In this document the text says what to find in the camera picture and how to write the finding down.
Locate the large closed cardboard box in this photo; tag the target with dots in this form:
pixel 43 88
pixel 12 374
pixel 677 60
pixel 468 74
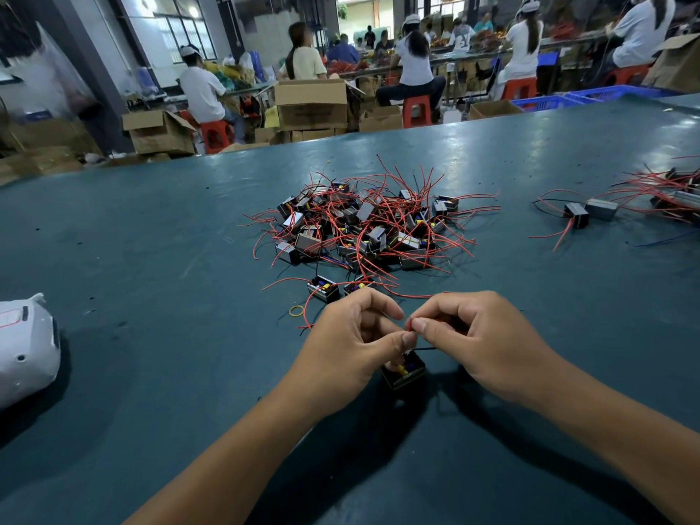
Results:
pixel 311 106

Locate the shallow cardboard box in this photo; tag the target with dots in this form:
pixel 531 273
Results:
pixel 494 108

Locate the person's right forearm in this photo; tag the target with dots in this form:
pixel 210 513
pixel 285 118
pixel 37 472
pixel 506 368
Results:
pixel 634 448

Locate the tilted cardboard box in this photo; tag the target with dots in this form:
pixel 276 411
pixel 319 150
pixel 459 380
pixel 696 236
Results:
pixel 676 62

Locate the person's right hand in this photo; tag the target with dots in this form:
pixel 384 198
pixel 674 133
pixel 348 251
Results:
pixel 498 346

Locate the single black electronic component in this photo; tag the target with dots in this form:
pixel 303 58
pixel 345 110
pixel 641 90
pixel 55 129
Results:
pixel 403 374
pixel 576 214
pixel 601 209

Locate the open cardboard box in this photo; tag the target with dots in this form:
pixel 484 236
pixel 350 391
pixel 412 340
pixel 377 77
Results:
pixel 160 133

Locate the red plastic stool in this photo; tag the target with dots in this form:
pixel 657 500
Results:
pixel 518 87
pixel 629 73
pixel 216 134
pixel 416 110

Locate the yellow rubber band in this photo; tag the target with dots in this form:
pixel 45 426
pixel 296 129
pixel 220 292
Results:
pixel 291 310

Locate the white plastic shell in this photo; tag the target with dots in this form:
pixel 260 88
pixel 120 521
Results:
pixel 24 353

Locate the blue plastic crate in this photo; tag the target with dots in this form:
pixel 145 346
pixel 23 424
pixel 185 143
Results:
pixel 618 93
pixel 541 103

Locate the low cardboard box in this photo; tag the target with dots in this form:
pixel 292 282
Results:
pixel 381 118

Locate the person's left forearm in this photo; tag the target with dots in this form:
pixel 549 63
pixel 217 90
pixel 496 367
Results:
pixel 219 475

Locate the person's left hand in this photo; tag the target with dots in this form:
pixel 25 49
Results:
pixel 345 350

